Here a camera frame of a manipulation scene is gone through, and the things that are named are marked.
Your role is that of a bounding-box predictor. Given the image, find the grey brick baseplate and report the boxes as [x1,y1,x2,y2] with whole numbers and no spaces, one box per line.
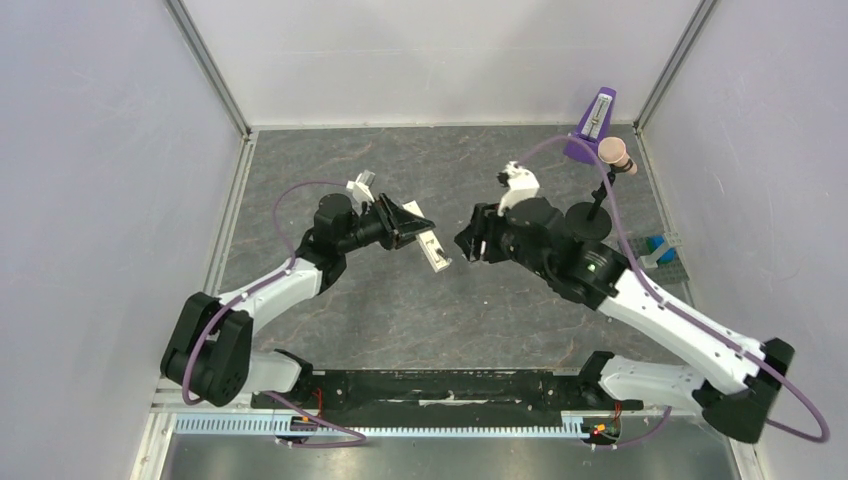
[627,232,689,285]

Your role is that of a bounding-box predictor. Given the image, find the white slotted cable duct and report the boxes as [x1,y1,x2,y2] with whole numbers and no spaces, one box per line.
[174,412,598,441]

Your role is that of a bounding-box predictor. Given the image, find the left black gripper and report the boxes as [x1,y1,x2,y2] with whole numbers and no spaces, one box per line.
[337,192,434,255]

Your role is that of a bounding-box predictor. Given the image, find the purple metronome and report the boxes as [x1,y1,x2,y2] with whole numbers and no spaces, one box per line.
[563,87,617,165]

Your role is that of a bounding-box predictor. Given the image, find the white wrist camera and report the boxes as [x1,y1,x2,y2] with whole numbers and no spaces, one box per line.
[345,170,376,205]
[497,161,540,216]

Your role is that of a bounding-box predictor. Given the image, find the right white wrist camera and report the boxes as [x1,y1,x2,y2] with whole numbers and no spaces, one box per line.
[497,161,540,216]

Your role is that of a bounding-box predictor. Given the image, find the white remote control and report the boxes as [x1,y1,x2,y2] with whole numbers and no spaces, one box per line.
[402,200,452,273]

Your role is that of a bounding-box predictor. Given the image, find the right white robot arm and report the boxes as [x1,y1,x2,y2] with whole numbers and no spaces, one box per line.
[454,197,795,444]

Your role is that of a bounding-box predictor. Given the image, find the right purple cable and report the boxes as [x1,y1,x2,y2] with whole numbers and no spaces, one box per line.
[519,135,831,452]

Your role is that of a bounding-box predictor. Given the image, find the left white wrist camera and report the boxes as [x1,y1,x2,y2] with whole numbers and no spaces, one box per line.
[345,170,376,205]

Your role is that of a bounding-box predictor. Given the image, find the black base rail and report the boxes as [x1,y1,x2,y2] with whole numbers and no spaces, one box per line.
[284,352,644,428]

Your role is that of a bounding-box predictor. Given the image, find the blue and grey bricks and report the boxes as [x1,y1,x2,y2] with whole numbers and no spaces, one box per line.
[639,232,682,270]

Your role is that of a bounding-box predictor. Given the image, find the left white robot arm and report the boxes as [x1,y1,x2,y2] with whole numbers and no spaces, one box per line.
[160,193,435,409]

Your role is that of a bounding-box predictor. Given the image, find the black stand with pink head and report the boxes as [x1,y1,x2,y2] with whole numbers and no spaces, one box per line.
[565,136,638,241]

